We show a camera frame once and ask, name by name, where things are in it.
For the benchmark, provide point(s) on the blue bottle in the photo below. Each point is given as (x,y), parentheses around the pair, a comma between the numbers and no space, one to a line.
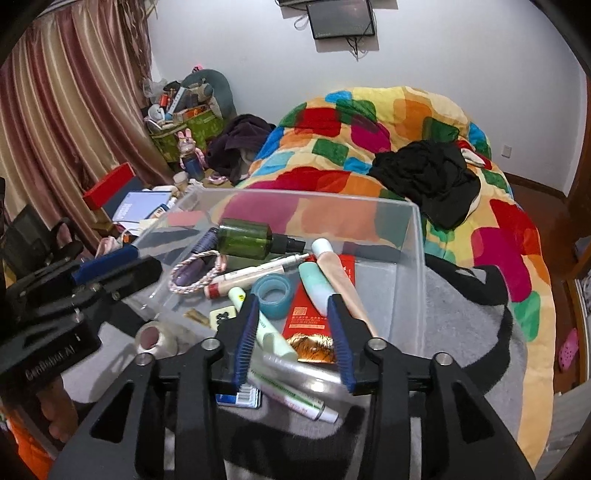
(193,168)

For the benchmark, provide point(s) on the pink rabbit toy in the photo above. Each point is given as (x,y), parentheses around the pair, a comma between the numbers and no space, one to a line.
(187,143)

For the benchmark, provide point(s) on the black clothes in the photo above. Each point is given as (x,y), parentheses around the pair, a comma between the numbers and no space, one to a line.
(425,180)

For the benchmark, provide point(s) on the red tea packet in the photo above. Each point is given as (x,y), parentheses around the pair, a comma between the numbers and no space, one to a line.
(307,316)

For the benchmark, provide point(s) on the blue booklet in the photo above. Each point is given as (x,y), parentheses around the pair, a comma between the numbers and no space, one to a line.
(138,205)

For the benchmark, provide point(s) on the mint green tube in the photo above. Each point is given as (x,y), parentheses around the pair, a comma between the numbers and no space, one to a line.
(314,286)

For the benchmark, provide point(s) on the dark purple clothes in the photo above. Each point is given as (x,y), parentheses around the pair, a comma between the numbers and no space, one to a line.
(240,138)

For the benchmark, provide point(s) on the green spray bottle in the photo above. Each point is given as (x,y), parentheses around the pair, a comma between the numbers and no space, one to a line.
(244,240)

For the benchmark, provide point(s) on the small black monitor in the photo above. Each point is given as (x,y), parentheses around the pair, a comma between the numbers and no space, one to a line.
(339,18)

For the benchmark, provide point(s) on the green storage box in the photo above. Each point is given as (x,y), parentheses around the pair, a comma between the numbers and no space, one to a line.
(171,143)

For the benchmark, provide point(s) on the purple bottle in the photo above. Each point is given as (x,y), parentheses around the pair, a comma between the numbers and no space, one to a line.
(203,242)

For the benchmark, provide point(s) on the white toothpaste tube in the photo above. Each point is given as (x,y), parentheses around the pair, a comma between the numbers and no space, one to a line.
(295,399)

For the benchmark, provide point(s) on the orange cloth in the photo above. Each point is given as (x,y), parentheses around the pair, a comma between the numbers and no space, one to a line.
(27,454)

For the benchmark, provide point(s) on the colourful patchwork quilt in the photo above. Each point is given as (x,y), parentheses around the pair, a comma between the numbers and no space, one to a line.
(508,221)

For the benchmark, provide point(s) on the wooden shelf unit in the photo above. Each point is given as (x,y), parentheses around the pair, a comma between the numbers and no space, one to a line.
(577,295)

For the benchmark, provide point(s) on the white wall socket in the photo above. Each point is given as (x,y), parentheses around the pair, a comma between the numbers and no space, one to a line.
(507,151)

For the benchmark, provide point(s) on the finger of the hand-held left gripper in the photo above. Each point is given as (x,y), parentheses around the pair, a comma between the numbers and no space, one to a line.
(134,274)
(106,265)

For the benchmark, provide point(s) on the white pen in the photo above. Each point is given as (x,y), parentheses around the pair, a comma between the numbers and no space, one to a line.
(249,274)

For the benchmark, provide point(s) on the white jar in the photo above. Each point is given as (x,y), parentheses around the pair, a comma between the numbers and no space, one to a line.
(180,180)

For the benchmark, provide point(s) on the grey black blanket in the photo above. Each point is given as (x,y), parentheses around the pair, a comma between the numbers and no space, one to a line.
(461,314)

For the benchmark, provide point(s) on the person's left hand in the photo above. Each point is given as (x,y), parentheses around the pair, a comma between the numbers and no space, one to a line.
(62,408)

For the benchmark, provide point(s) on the pink white bag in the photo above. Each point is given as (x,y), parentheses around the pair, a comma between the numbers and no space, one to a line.
(108,245)

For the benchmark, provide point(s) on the blue tape roll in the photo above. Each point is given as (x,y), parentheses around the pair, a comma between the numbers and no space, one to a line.
(277,313)

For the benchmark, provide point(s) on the peach tube with white cap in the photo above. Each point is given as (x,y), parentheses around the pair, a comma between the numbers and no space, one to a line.
(334,272)

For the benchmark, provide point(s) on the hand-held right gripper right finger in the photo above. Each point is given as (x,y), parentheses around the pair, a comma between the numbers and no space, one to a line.
(341,350)

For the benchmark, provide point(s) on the clear tape roll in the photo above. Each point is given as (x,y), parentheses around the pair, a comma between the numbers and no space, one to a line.
(168,344)

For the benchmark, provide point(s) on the striped pink beige curtain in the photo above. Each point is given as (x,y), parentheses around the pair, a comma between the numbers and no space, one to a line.
(69,115)

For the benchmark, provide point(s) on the grey neck pillow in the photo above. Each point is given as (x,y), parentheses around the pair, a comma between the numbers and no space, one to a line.
(221,90)

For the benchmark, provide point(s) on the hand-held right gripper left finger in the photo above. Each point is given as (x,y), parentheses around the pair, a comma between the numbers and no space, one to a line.
(244,337)

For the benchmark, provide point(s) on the pink clog shoe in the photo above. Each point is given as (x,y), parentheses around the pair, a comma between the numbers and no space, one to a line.
(569,350)

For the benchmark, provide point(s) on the large black monitor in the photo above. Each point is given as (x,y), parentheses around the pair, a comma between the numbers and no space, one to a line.
(295,2)

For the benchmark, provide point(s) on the white green tube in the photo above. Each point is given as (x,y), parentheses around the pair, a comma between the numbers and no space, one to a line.
(277,344)

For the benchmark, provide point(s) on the red box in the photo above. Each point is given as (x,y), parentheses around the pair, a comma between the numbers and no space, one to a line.
(108,187)

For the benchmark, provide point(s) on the black chair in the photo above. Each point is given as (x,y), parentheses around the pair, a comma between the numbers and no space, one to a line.
(27,235)

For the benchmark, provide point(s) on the clear plastic box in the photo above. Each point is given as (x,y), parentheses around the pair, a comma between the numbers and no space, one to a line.
(406,258)

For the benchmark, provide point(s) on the tan adhesive bandage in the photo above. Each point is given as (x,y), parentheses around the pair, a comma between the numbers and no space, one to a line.
(196,317)

